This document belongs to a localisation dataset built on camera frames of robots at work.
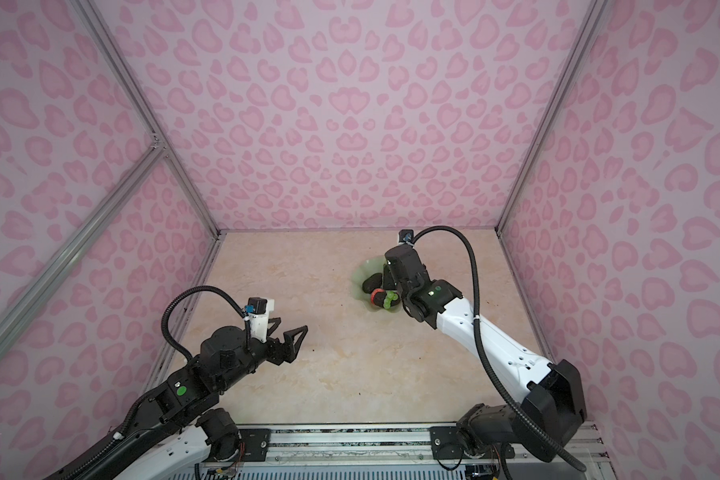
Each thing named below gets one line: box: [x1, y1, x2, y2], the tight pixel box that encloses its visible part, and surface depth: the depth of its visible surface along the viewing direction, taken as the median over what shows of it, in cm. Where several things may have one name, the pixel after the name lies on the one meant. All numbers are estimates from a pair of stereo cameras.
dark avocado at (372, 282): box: [362, 273, 383, 294], surface depth 102 cm
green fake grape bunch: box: [383, 290, 399, 309], surface depth 83 cm
